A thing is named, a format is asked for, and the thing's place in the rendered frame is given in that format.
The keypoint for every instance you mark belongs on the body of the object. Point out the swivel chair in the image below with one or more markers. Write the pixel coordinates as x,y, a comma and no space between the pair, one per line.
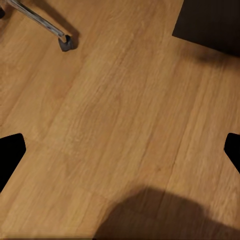
64,40

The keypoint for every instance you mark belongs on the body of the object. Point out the cabinet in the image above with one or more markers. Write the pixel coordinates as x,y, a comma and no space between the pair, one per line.
211,23

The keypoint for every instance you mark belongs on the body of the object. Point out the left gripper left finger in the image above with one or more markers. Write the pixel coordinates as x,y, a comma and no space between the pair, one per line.
12,149

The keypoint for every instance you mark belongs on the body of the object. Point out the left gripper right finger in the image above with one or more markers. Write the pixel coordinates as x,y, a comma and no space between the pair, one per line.
232,149

